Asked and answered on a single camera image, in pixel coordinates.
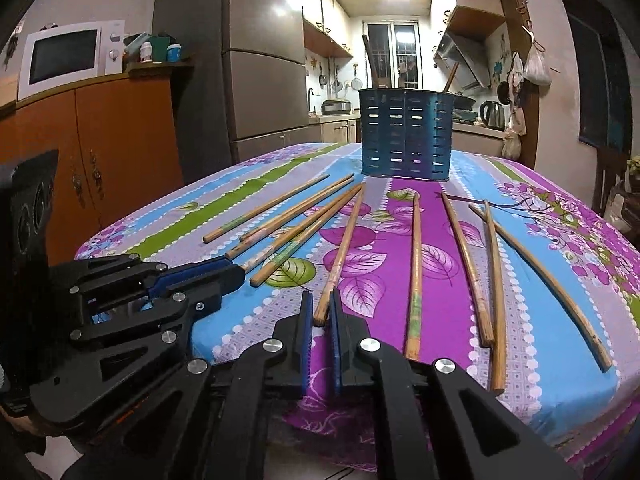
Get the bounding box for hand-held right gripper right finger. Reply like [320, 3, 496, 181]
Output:
[329, 289, 596, 480]

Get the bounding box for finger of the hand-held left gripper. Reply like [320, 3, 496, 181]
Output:
[70, 254, 246, 306]
[30, 291, 222, 433]

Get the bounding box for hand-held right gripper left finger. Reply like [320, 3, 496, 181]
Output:
[90, 291, 314, 480]

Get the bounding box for blue slotted utensil holder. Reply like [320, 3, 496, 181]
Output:
[357, 87, 455, 181]

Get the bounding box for row of wooden chopsticks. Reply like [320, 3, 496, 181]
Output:
[202, 174, 613, 395]

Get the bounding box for orange wooden cabinet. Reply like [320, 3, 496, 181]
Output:
[0, 64, 193, 266]

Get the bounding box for beige kitchen base cabinets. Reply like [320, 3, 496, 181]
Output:
[307, 115, 362, 144]

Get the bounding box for brown refrigerator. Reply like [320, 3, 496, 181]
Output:
[151, 0, 310, 165]

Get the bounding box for white microwave oven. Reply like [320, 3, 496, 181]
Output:
[17, 20, 126, 102]

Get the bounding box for floral tablecloth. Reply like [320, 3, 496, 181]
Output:
[75, 142, 640, 467]

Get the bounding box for gas stove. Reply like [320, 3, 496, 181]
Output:
[452, 94, 482, 125]

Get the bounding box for dark chopstick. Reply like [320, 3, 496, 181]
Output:
[362, 35, 381, 89]

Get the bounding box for hanging beige bags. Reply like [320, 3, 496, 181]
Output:
[501, 107, 527, 162]

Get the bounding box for steel electric kettle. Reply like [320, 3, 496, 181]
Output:
[480, 101, 507, 132]

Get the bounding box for kitchen window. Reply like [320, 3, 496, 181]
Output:
[364, 22, 422, 89]

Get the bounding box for steel range hood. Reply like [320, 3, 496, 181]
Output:
[432, 30, 490, 92]

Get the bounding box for hanging white plastic bag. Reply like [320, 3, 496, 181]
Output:
[523, 42, 553, 87]

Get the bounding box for cabinet above range hood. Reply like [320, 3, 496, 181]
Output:
[446, 5, 507, 42]

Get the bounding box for dark window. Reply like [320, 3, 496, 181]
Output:
[566, 9, 635, 150]

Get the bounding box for beige wall cabinets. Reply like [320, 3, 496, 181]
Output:
[300, 0, 355, 59]

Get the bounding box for wooden door frame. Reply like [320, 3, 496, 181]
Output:
[497, 0, 542, 171]

